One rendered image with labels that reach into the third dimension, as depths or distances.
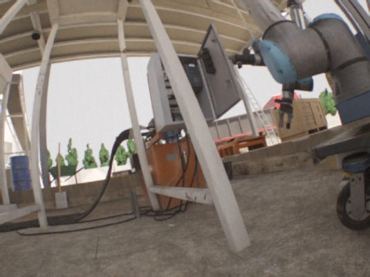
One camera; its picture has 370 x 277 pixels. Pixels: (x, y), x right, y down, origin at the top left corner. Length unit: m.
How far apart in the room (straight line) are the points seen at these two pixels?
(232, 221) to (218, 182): 0.15
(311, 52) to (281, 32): 0.11
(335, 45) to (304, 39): 0.10
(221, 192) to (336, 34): 0.63
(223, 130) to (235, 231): 9.06
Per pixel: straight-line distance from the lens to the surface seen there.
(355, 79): 0.54
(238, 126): 9.73
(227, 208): 0.63
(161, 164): 1.59
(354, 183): 0.61
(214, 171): 0.62
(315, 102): 4.60
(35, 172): 1.83
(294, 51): 0.51
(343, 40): 0.59
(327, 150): 0.54
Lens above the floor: 0.37
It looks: 9 degrees up
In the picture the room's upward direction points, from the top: 12 degrees counter-clockwise
